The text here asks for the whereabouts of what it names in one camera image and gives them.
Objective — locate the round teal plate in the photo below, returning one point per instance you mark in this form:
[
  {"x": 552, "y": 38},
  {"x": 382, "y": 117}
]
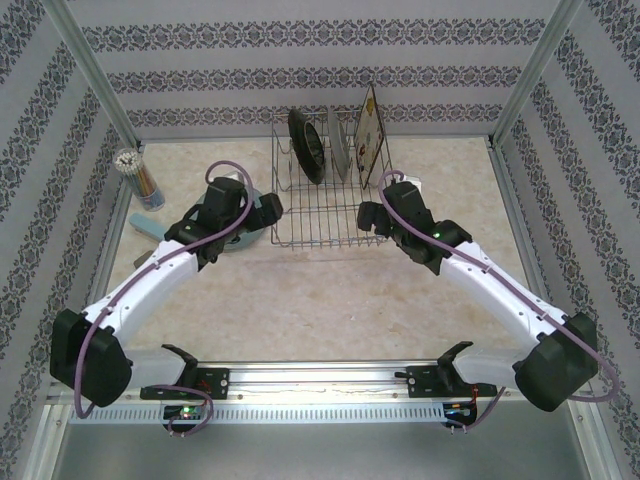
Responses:
[{"x": 250, "y": 239}]

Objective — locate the square floral plate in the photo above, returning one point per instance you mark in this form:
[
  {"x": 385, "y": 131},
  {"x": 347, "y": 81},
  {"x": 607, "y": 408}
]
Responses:
[{"x": 369, "y": 135}]

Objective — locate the grey reindeer plate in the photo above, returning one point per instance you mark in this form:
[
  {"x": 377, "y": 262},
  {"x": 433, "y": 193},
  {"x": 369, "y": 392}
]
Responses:
[{"x": 339, "y": 150}]

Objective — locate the black rimmed round plate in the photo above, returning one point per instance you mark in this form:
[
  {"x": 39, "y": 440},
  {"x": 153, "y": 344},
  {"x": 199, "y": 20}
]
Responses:
[{"x": 305, "y": 145}]

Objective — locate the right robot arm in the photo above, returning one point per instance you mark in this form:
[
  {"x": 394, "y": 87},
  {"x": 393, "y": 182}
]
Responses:
[{"x": 500, "y": 287}]

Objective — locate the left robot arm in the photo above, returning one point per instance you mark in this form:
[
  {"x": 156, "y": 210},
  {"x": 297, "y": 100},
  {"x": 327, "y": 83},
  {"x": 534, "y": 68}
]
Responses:
[{"x": 150, "y": 285}]

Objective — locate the clear tube of colour pencils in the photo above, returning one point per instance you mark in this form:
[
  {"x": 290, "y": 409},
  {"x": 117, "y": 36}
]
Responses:
[{"x": 142, "y": 185}]

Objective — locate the small brown object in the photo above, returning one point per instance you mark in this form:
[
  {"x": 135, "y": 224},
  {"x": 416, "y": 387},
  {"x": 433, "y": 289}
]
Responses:
[{"x": 141, "y": 261}]

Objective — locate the left aluminium side rail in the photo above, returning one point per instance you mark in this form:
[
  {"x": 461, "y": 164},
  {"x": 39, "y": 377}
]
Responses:
[{"x": 112, "y": 225}]

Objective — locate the aluminium side rail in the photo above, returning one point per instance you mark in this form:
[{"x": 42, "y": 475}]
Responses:
[
  {"x": 112, "y": 225},
  {"x": 525, "y": 240}
]

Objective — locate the right aluminium side rail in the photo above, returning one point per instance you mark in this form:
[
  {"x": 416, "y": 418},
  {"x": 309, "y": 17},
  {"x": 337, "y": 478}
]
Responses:
[{"x": 525, "y": 240}]

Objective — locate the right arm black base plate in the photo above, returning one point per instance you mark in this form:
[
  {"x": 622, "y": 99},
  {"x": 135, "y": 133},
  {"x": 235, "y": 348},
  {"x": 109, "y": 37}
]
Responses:
[{"x": 422, "y": 380}]

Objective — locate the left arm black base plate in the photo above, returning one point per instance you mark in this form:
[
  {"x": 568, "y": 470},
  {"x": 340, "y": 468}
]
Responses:
[{"x": 217, "y": 382}]

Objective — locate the aluminium mounting rail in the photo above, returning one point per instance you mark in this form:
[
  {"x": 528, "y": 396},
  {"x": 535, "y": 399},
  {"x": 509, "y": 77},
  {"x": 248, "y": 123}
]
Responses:
[{"x": 320, "y": 377}]

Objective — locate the right aluminium upright post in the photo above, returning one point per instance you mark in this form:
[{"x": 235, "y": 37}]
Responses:
[{"x": 535, "y": 65}]

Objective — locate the aluminium upright post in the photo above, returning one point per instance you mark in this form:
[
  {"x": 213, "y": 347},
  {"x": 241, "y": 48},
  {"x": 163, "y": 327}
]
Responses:
[
  {"x": 85, "y": 60},
  {"x": 535, "y": 65}
]

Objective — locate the left aluminium upright post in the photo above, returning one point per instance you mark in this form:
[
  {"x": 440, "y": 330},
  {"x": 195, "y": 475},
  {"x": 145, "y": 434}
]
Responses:
[{"x": 85, "y": 60}]

